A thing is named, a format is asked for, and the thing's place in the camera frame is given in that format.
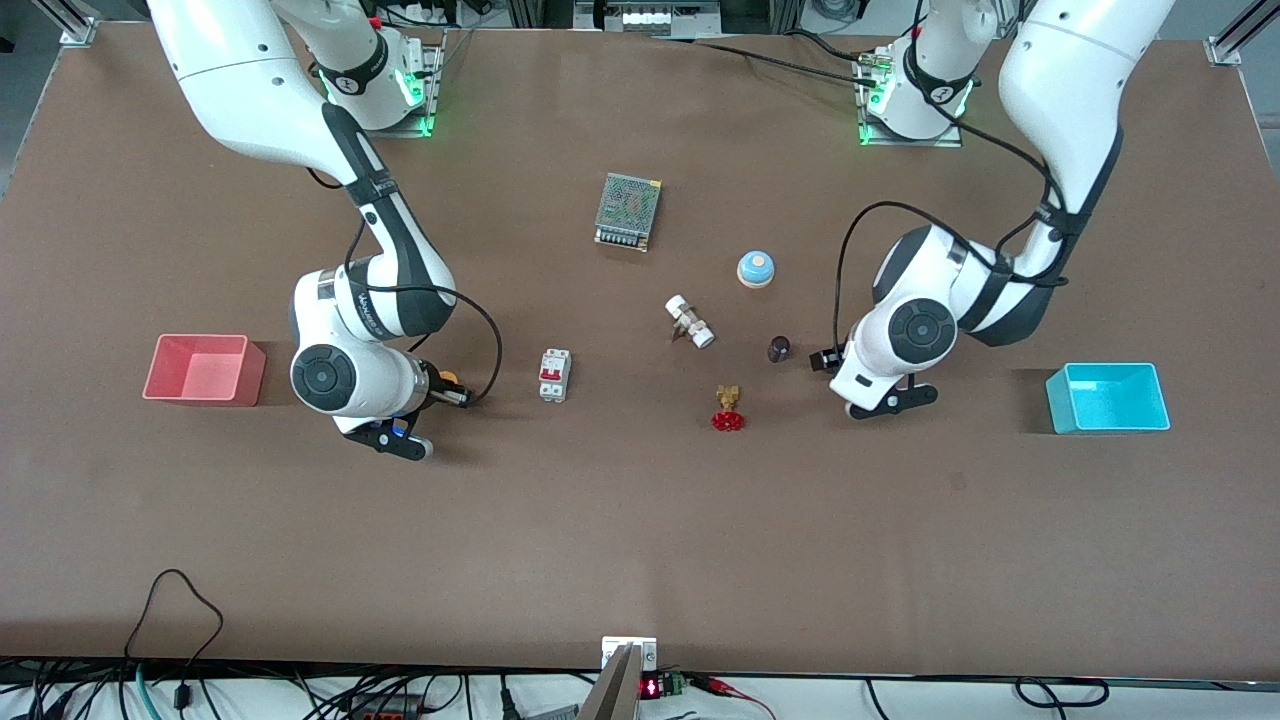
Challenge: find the white cylindrical fitting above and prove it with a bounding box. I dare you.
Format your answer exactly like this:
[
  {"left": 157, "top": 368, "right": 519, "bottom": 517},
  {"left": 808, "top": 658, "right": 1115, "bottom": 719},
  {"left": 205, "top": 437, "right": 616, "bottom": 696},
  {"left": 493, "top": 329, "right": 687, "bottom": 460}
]
[{"left": 665, "top": 294, "right": 717, "bottom": 350}]

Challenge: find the pink plastic bin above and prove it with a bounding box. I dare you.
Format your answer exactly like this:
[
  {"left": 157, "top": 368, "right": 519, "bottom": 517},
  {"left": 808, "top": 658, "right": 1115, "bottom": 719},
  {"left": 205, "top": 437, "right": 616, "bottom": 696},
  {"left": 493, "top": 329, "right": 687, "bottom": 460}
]
[{"left": 142, "top": 334, "right": 267, "bottom": 407}]

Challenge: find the metal mesh power supply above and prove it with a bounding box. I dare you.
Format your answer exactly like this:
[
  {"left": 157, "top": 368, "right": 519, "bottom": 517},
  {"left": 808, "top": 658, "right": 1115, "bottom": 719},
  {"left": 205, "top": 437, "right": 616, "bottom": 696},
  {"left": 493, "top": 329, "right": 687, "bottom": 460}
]
[{"left": 594, "top": 172, "right": 663, "bottom": 253}]

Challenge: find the blue plastic bin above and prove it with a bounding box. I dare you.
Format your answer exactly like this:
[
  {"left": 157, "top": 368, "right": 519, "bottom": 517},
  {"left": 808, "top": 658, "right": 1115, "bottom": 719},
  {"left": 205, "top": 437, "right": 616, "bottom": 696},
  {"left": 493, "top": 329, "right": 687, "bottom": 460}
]
[{"left": 1045, "top": 362, "right": 1171, "bottom": 436}]

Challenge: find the white power strip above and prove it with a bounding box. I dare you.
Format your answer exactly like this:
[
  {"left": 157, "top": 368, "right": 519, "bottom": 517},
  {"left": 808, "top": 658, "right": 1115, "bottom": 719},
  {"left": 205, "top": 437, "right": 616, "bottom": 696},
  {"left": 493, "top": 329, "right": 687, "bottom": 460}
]
[{"left": 575, "top": 0, "right": 701, "bottom": 31}]

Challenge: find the right arm black wrist camera mount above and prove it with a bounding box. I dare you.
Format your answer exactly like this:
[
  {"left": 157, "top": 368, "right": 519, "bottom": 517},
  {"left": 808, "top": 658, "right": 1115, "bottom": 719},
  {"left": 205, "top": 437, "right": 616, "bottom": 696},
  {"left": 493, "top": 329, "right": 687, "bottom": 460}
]
[{"left": 335, "top": 413, "right": 434, "bottom": 462}]

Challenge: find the arm black wrist camera mount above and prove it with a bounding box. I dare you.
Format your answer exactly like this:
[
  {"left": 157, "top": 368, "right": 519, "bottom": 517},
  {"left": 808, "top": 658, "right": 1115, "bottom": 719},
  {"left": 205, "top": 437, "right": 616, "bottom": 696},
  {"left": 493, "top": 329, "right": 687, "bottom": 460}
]
[
  {"left": 848, "top": 382, "right": 940, "bottom": 420},
  {"left": 335, "top": 413, "right": 434, "bottom": 462}
]

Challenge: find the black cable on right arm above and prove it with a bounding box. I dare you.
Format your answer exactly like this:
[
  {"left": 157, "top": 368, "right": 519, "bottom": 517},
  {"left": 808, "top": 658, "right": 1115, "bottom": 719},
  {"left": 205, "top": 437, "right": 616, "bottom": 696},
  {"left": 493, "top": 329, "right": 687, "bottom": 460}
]
[{"left": 305, "top": 165, "right": 503, "bottom": 408}]

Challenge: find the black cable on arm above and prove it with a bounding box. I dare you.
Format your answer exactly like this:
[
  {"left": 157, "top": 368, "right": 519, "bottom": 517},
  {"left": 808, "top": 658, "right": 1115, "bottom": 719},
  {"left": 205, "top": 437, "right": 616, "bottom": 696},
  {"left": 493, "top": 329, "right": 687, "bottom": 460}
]
[
  {"left": 305, "top": 165, "right": 503, "bottom": 408},
  {"left": 835, "top": 202, "right": 1061, "bottom": 351}
]

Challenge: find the left arm black wrist camera mount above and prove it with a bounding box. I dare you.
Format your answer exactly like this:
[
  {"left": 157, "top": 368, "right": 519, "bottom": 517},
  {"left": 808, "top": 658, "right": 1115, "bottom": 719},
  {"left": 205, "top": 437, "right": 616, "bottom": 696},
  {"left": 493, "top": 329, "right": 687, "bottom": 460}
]
[{"left": 848, "top": 382, "right": 940, "bottom": 420}]

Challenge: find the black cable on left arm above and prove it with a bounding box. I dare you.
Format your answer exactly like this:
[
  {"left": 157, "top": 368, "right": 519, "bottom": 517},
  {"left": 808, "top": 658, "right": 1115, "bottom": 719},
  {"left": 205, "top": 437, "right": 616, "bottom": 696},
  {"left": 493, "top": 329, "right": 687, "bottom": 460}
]
[{"left": 835, "top": 202, "right": 1061, "bottom": 351}]

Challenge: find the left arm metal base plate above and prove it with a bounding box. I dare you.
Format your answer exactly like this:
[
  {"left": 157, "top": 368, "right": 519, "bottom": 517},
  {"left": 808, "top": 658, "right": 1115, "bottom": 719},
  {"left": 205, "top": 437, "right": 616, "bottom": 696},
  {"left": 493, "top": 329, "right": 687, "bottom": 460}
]
[{"left": 855, "top": 50, "right": 963, "bottom": 148}]

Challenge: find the long black cable to left arm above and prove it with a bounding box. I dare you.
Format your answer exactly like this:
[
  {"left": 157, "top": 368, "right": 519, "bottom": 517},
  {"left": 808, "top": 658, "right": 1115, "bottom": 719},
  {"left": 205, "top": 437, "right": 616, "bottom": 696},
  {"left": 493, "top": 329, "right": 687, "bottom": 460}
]
[{"left": 660, "top": 35, "right": 1066, "bottom": 216}]

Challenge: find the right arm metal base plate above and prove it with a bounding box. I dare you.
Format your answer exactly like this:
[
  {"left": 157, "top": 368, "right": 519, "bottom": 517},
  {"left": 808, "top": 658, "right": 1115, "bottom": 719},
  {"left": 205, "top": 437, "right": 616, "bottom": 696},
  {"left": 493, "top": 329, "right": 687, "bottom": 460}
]
[{"left": 375, "top": 28, "right": 447, "bottom": 138}]

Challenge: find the black looped cable with adapter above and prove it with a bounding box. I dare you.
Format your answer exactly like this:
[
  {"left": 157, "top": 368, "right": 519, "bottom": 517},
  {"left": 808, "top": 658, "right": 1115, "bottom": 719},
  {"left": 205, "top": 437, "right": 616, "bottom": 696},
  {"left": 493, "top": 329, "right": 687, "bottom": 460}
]
[{"left": 125, "top": 569, "right": 224, "bottom": 711}]

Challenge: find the metal camera bracket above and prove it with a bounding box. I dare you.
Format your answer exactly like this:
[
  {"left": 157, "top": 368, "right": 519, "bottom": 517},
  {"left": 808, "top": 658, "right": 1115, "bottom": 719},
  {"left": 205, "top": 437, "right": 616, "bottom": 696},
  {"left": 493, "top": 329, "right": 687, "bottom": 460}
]
[{"left": 601, "top": 636, "right": 658, "bottom": 673}]

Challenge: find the grey camera support bar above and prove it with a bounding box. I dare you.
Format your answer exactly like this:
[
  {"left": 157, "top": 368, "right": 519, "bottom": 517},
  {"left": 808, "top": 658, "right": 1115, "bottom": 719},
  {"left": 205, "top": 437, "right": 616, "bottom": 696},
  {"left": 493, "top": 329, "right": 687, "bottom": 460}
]
[{"left": 577, "top": 645, "right": 641, "bottom": 720}]

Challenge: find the red wire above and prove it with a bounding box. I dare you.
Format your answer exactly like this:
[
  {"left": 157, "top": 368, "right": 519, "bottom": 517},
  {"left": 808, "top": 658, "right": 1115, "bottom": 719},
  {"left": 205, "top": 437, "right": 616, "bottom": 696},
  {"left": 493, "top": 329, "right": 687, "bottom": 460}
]
[{"left": 700, "top": 677, "right": 777, "bottom": 720}]

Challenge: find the black coiled cable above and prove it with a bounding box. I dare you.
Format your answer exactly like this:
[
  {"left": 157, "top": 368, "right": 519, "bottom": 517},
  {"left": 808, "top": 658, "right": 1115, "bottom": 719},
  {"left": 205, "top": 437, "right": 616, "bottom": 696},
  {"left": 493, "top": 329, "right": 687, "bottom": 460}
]
[{"left": 1015, "top": 677, "right": 1111, "bottom": 709}]

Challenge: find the aluminium frame post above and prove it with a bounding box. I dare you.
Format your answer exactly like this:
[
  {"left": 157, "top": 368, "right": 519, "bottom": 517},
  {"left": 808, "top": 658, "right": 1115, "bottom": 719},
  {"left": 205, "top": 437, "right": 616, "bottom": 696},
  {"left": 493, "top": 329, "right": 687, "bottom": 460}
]
[
  {"left": 58, "top": 0, "right": 99, "bottom": 46},
  {"left": 1205, "top": 0, "right": 1280, "bottom": 67}
]

